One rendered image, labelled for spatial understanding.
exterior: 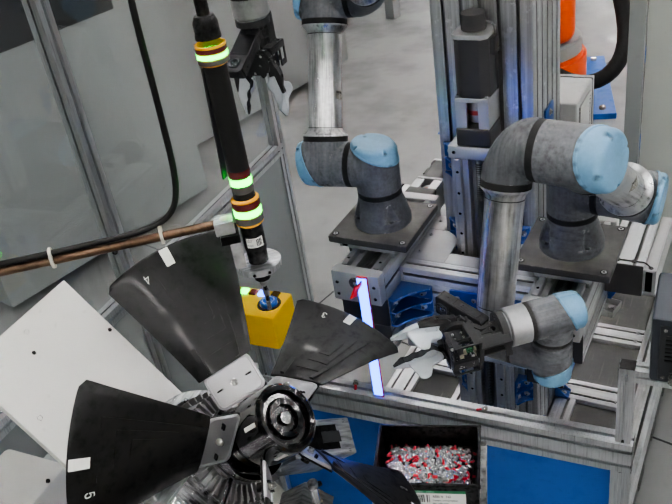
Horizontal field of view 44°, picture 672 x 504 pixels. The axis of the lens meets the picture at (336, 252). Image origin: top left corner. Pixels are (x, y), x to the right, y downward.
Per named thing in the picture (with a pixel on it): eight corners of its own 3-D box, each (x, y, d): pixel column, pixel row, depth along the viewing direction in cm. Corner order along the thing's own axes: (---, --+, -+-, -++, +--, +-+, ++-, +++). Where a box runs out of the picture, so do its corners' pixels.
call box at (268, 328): (221, 344, 196) (211, 308, 190) (241, 319, 203) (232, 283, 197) (280, 355, 189) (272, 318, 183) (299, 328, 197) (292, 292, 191)
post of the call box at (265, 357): (260, 374, 201) (250, 334, 195) (266, 366, 204) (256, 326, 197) (271, 376, 200) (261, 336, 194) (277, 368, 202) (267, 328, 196)
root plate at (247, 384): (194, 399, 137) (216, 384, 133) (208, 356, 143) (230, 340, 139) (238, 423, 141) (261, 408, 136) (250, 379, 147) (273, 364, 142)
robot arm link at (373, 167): (396, 199, 208) (390, 150, 201) (345, 197, 212) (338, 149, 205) (407, 176, 217) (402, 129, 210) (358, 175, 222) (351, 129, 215)
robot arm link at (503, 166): (470, 115, 150) (452, 358, 166) (527, 122, 144) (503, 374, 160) (497, 107, 159) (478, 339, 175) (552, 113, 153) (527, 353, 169)
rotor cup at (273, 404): (199, 460, 135) (242, 435, 127) (222, 386, 145) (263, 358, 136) (271, 496, 140) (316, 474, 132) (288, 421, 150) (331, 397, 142)
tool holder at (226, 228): (228, 285, 128) (214, 232, 123) (224, 262, 134) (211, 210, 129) (284, 272, 129) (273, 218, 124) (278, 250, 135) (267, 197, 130)
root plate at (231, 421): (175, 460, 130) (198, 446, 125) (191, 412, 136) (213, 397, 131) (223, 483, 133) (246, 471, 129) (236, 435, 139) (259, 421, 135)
